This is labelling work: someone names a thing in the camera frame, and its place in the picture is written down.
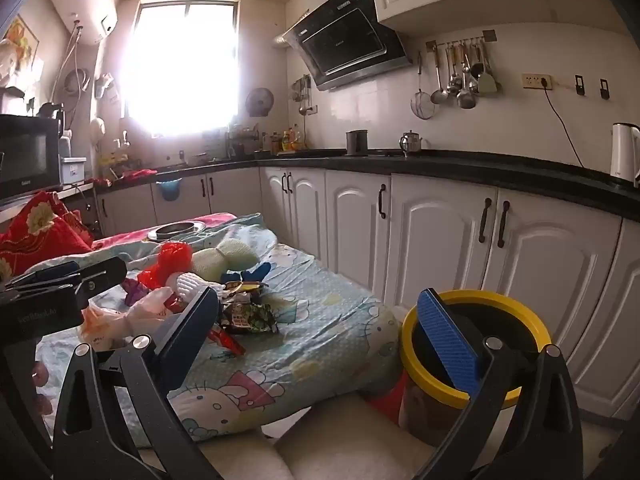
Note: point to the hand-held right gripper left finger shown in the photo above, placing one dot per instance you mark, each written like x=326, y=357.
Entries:
x=190, y=332

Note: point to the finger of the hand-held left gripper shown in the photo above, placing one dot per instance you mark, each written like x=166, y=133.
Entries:
x=105, y=271
x=50, y=272

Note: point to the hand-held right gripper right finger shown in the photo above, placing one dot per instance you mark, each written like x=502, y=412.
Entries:
x=450, y=340

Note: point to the purple foil wrapper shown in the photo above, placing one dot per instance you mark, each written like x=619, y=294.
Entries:
x=132, y=292

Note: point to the red snack wrapper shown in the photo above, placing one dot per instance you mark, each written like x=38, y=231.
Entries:
x=227, y=341

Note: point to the red plastic bag piece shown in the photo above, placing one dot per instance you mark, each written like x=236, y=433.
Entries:
x=149, y=278

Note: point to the white knitted cloth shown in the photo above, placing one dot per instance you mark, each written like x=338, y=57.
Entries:
x=192, y=287

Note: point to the white plastic bag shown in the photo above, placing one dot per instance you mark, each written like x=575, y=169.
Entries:
x=125, y=320

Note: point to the dark green snack wrapper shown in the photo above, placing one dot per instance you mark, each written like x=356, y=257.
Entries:
x=250, y=315

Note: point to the yellow snack wrapper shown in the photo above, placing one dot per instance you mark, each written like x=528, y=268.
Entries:
x=245, y=287

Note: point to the yellow rimmed bin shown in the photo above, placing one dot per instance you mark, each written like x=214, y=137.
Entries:
x=525, y=310

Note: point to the person's left hand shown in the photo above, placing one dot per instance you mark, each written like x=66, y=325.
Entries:
x=41, y=375

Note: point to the pink blanket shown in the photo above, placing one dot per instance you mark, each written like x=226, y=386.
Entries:
x=125, y=237

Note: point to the metal bowl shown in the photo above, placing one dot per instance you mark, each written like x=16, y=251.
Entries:
x=175, y=230

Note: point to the red plastic object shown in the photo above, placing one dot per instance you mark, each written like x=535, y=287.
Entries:
x=387, y=400

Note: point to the white base cabinets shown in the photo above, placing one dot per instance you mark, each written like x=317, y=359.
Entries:
x=440, y=240

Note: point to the red cloth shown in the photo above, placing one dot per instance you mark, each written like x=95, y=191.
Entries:
x=139, y=176

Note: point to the blue hanging basket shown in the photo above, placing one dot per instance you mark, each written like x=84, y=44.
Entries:
x=169, y=191

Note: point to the white plastic box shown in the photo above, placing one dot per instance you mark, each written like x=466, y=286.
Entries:
x=74, y=170

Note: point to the black microwave oven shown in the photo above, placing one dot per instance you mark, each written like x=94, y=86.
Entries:
x=25, y=160

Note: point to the cartoon cat printed bed sheet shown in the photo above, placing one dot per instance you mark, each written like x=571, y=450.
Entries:
x=320, y=320

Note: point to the cream fuzzy cushion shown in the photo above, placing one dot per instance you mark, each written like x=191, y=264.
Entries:
x=350, y=440

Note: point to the black kitchen countertop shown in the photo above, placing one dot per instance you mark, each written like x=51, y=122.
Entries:
x=450, y=162

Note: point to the metal teapot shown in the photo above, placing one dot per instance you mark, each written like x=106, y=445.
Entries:
x=410, y=144

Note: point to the group of condiment bottles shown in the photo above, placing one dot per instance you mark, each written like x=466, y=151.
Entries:
x=287, y=141

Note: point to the dark metal pot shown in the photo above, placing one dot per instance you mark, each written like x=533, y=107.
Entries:
x=357, y=144

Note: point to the kitchen window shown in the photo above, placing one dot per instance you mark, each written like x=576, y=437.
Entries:
x=180, y=65

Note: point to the row of hanging metal ladles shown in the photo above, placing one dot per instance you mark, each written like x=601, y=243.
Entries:
x=465, y=95

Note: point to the white electric kettle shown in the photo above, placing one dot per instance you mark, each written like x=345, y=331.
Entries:
x=625, y=155

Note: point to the pale green spatula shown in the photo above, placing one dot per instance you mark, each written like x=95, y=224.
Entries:
x=489, y=82

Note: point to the white water heater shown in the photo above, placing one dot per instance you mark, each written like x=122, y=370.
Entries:
x=85, y=0

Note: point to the black range hood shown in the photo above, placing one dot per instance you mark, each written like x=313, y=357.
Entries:
x=345, y=40

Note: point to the round wall fan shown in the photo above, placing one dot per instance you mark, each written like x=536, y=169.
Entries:
x=259, y=102

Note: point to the wall poster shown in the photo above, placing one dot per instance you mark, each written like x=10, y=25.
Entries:
x=20, y=40

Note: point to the wall rack with utensils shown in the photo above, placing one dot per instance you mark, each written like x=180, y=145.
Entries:
x=302, y=90

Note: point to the wall power strip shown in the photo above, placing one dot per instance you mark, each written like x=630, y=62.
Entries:
x=535, y=81

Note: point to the black wall hook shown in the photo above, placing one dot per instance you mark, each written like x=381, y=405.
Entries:
x=604, y=89
x=579, y=85

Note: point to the utensil rail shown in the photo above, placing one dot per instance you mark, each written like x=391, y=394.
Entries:
x=460, y=42

